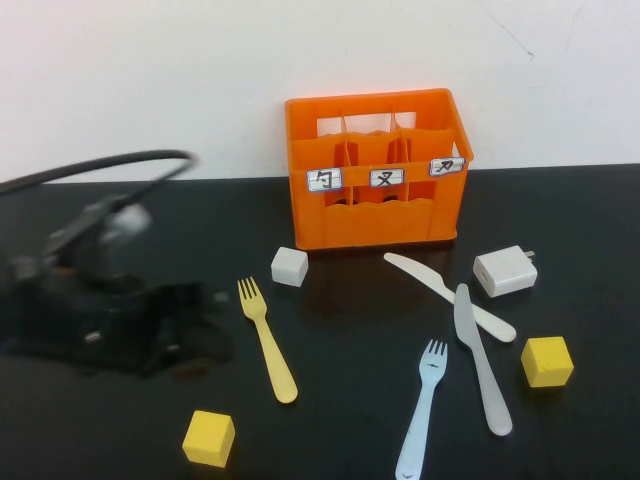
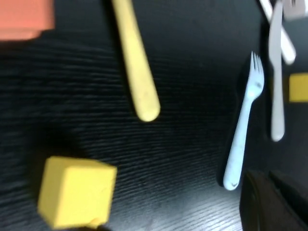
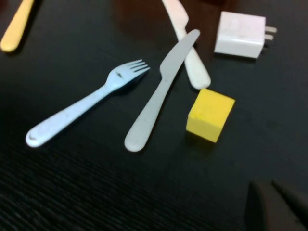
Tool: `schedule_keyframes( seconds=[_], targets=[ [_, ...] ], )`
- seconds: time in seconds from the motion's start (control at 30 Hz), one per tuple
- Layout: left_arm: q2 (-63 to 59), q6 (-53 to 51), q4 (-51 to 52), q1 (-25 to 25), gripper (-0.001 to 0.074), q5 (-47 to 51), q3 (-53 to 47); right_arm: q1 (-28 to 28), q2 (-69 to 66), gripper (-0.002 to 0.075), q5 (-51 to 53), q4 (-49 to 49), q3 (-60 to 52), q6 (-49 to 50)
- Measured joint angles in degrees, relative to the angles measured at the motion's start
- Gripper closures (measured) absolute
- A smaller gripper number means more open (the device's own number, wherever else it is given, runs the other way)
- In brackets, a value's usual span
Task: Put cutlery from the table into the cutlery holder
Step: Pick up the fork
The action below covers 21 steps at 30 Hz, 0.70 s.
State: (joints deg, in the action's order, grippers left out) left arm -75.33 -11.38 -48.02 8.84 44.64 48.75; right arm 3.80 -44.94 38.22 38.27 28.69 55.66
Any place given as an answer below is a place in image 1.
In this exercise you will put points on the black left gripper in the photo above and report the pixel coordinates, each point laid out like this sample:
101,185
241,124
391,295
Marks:
75,320

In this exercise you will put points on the yellow plastic fork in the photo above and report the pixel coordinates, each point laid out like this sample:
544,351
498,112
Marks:
265,325

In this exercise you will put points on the cream white plastic knife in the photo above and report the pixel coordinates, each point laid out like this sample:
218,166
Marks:
425,277

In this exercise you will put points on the pale blue plastic fork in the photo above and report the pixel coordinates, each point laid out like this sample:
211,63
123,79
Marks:
422,415

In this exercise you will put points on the grey plastic knife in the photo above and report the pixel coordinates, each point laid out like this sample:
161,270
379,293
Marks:
480,365

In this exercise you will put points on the orange plastic cutlery crate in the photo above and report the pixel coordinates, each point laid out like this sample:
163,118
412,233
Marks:
375,225

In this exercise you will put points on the white foam cube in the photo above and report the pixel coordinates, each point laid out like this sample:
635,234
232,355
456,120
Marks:
289,267

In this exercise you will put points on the yellow foam cube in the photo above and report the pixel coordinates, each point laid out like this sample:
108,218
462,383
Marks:
547,361
207,440

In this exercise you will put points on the paper label spoon character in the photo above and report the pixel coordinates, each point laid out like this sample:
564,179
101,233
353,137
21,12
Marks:
325,180

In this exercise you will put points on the paper label fork character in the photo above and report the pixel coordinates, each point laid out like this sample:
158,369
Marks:
386,178

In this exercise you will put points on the white USB power adapter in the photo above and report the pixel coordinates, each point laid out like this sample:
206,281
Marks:
505,272

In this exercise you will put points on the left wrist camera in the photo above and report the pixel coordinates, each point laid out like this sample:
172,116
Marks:
127,222

